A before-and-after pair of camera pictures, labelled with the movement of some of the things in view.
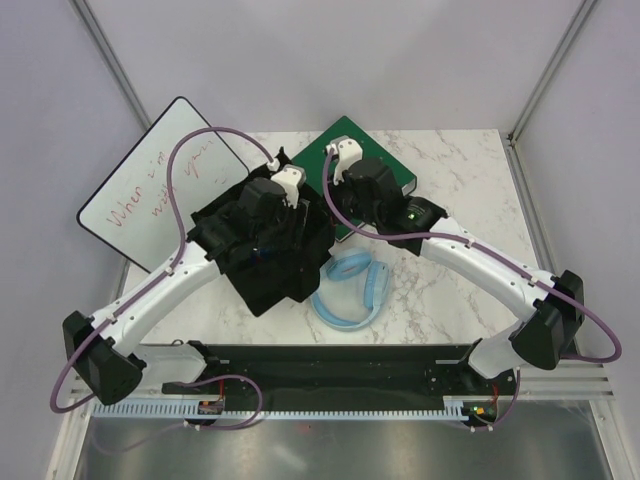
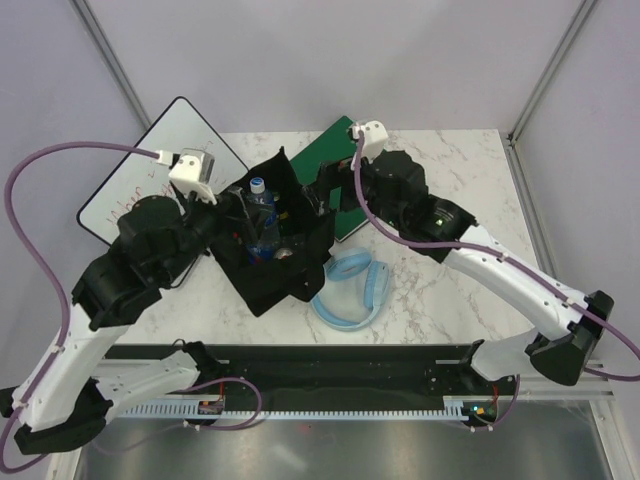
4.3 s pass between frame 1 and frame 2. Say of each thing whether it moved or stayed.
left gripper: moved
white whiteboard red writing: stayed
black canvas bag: stayed
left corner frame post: stayed
